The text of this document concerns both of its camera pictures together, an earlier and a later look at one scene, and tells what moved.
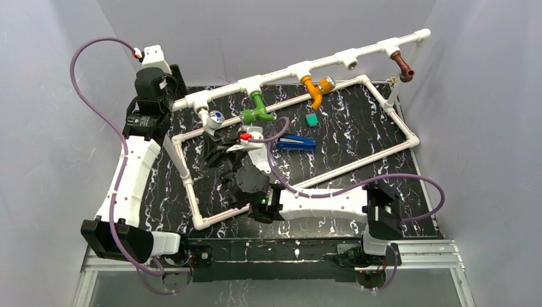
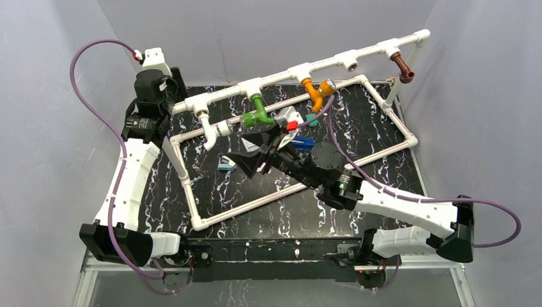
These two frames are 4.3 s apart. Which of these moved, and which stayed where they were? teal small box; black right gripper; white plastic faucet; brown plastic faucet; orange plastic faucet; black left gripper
Moved: black right gripper; white plastic faucet
Stayed: teal small box; brown plastic faucet; orange plastic faucet; black left gripper
